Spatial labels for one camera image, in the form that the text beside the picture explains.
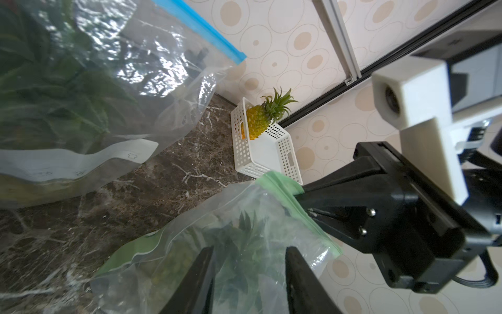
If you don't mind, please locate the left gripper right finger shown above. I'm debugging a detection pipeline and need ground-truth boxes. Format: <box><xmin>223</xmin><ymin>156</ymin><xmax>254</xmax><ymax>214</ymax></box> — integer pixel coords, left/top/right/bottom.
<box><xmin>285</xmin><ymin>247</ymin><xmax>341</xmax><ymax>314</ymax></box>

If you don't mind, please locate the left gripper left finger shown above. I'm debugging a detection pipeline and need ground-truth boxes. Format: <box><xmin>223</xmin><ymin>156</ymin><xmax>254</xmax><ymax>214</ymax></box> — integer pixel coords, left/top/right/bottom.
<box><xmin>159</xmin><ymin>247</ymin><xmax>216</xmax><ymax>314</ymax></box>

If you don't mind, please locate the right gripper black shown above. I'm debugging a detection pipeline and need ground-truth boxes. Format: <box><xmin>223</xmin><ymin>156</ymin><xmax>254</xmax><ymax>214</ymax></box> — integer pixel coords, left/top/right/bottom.
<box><xmin>295</xmin><ymin>142</ymin><xmax>499</xmax><ymax>294</ymax></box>

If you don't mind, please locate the green-zip bag with pineapple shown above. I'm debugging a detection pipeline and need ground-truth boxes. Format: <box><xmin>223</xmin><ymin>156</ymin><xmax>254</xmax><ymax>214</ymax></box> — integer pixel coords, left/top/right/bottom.
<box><xmin>90</xmin><ymin>171</ymin><xmax>342</xmax><ymax>313</ymax></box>

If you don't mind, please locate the yellow pineapple green crown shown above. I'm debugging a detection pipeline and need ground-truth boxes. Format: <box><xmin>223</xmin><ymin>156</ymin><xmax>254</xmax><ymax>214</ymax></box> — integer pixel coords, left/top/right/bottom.
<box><xmin>246</xmin><ymin>89</ymin><xmax>298</xmax><ymax>140</ymax></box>

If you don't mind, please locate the blue-zip bag with pineapple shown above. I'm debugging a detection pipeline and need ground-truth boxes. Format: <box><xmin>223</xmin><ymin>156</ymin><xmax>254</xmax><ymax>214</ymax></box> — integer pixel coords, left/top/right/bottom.
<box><xmin>1</xmin><ymin>1</ymin><xmax>246</xmax><ymax>209</ymax></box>

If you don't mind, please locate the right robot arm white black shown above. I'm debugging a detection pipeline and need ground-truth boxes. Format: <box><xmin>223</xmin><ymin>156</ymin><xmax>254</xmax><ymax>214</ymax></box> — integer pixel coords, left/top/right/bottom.
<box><xmin>297</xmin><ymin>31</ymin><xmax>501</xmax><ymax>294</ymax></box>

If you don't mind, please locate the white perforated plastic basket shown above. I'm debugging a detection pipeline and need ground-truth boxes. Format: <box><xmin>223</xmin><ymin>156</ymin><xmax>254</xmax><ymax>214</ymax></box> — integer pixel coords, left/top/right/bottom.
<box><xmin>231</xmin><ymin>98</ymin><xmax>303</xmax><ymax>184</ymax></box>

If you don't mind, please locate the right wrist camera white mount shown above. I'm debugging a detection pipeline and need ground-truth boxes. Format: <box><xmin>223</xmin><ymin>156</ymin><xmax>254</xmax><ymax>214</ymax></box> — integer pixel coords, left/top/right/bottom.
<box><xmin>371</xmin><ymin>56</ymin><xmax>501</xmax><ymax>205</ymax></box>

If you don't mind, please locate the horizontal aluminium frame bar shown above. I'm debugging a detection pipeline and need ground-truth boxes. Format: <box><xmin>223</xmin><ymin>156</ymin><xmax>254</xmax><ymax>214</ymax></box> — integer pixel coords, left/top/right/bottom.
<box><xmin>313</xmin><ymin>0</ymin><xmax>362</xmax><ymax>86</ymax></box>

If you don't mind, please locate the right black frame post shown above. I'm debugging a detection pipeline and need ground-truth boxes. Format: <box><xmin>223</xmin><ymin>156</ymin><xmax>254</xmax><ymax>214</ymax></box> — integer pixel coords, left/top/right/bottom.
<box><xmin>278</xmin><ymin>0</ymin><xmax>499</xmax><ymax>128</ymax></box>

